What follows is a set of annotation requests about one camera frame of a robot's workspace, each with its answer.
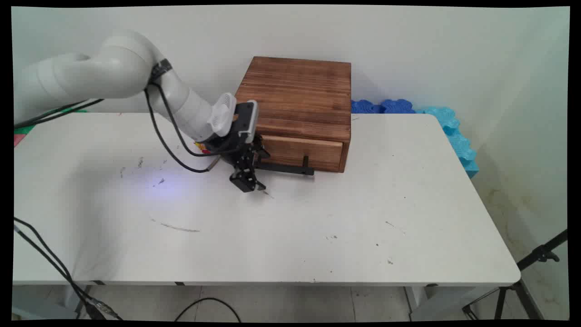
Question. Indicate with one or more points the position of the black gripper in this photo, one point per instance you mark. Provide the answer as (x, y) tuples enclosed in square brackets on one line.
[(227, 146)]

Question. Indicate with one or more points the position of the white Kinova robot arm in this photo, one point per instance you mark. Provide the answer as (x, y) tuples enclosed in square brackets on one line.
[(109, 72)]

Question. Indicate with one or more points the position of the yellow red snack packet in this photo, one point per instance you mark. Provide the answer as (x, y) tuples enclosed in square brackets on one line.
[(201, 146)]

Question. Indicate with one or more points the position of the dark wooden cabinet box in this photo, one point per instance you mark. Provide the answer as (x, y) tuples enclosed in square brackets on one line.
[(299, 95)]

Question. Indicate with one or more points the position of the dark blue foam mat piece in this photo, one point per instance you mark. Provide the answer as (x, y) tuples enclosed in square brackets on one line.
[(398, 106), (363, 107)]

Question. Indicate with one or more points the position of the light blue foam mat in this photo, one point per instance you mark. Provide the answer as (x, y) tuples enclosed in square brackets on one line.
[(456, 136)]

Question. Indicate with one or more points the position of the white table leg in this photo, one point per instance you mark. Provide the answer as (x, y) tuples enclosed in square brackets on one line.
[(435, 302)]

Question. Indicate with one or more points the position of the green and pink mat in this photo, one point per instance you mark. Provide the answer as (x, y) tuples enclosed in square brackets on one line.
[(22, 131)]

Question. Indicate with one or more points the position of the black tripod stand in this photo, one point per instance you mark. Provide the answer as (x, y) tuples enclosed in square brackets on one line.
[(522, 281)]

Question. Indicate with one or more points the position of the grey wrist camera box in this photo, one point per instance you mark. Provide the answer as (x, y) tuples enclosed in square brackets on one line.
[(247, 120)]

